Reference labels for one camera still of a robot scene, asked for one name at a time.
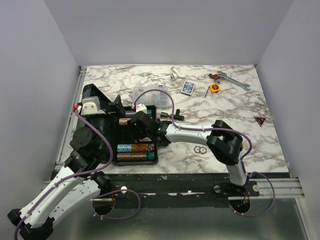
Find black poker set case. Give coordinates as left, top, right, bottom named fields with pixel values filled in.
left=82, top=84, right=158, bottom=166

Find blue playing card deck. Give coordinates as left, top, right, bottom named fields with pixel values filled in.
left=180, top=81, right=195, bottom=97

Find red triangular dealer chip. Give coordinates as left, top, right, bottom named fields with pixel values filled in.
left=254, top=116, right=266, bottom=127

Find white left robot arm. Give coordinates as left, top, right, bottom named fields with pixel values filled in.
left=7, top=95, right=125, bottom=240

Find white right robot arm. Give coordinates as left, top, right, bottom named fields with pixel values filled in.
left=129, top=111, right=248, bottom=196

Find green poker chip row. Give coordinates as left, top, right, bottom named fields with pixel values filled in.
left=147, top=109, right=153, bottom=117

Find orange poker chip row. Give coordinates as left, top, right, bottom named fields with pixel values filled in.
left=118, top=118, right=132, bottom=127

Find lower poker chip rows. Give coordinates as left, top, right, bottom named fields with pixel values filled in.
left=116, top=143, right=156, bottom=162

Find clear plastic organizer box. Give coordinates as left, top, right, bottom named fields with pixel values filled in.
left=132, top=84, right=171, bottom=108

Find black T-shaped pipe fitting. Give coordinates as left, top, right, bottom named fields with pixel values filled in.
left=160, top=108, right=185, bottom=121

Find white poker chip pair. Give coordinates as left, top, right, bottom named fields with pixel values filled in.
left=193, top=146, right=207, bottom=155

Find yellow tape measure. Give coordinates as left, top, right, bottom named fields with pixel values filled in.
left=209, top=83, right=221, bottom=93

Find silver open-end wrench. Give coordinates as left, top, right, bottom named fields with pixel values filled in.
left=217, top=71, right=251, bottom=92

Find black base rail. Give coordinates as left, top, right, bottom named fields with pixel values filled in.
left=92, top=173, right=260, bottom=214

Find brown handled tool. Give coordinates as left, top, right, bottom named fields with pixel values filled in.
left=208, top=73, right=221, bottom=85

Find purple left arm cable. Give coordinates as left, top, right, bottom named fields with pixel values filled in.
left=13, top=106, right=141, bottom=238

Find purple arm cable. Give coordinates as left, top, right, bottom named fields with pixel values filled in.
left=133, top=89, right=276, bottom=218
left=13, top=106, right=141, bottom=238

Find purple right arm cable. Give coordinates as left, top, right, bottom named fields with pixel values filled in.
left=133, top=89, right=276, bottom=218

